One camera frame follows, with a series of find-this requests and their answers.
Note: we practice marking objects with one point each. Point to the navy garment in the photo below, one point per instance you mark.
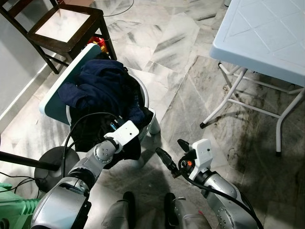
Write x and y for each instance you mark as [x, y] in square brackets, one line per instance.
[100, 86]

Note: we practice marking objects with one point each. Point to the robot leg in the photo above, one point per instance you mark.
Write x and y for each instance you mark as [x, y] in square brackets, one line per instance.
[116, 217]
[188, 217]

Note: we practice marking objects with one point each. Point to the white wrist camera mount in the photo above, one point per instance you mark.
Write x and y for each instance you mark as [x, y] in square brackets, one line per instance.
[125, 133]
[202, 152]

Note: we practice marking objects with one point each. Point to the robot left leg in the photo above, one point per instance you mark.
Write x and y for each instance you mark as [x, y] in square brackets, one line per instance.
[116, 217]

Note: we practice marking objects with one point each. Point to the black garment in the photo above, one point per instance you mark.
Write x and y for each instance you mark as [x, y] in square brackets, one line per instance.
[90, 136]

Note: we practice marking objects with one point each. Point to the dark wooden chair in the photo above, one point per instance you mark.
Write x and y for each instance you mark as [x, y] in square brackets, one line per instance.
[62, 44]

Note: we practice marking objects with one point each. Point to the black pedestal fan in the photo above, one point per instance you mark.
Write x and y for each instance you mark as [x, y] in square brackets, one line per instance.
[47, 176]

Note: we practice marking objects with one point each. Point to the green plastic crate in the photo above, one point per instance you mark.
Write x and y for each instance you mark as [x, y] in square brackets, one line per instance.
[14, 210]

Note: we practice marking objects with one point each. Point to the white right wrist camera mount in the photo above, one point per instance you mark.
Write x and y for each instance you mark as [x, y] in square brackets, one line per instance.
[202, 152]

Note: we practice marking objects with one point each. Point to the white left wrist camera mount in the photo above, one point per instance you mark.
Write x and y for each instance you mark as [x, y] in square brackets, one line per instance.
[125, 133]

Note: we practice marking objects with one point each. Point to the robot right leg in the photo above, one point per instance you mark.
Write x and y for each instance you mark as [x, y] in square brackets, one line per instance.
[188, 217]

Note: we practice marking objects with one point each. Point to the red yellow toys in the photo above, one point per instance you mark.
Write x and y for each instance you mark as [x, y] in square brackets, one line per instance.
[97, 42]

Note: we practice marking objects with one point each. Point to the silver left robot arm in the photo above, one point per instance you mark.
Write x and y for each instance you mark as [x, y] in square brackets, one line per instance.
[95, 155]

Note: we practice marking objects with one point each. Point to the white plastic folding table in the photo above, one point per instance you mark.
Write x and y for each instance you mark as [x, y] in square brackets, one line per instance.
[262, 33]

